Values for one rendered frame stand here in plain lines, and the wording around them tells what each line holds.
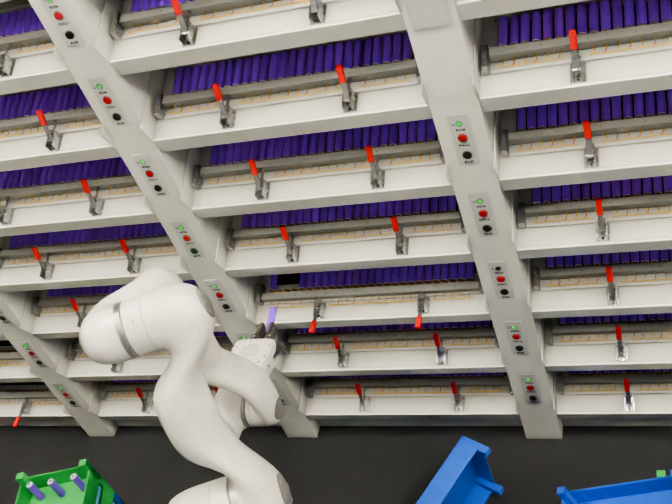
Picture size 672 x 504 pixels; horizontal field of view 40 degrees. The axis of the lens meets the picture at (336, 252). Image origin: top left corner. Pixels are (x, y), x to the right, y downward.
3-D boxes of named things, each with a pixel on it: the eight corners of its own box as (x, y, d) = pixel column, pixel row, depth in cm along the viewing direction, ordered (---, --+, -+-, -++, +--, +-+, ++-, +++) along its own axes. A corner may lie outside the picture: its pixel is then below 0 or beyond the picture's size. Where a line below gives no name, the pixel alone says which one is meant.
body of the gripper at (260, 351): (259, 368, 197) (274, 333, 206) (217, 369, 201) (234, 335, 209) (269, 393, 201) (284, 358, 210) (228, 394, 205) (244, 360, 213)
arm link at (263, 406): (241, 305, 177) (291, 401, 196) (169, 309, 183) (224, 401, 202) (227, 341, 171) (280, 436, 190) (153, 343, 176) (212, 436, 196)
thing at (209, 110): (435, 118, 176) (415, 78, 164) (163, 151, 198) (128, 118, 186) (439, 32, 184) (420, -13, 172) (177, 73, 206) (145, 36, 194)
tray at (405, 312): (494, 320, 215) (485, 306, 207) (261, 329, 237) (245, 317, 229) (495, 242, 223) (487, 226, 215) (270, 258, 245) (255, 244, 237)
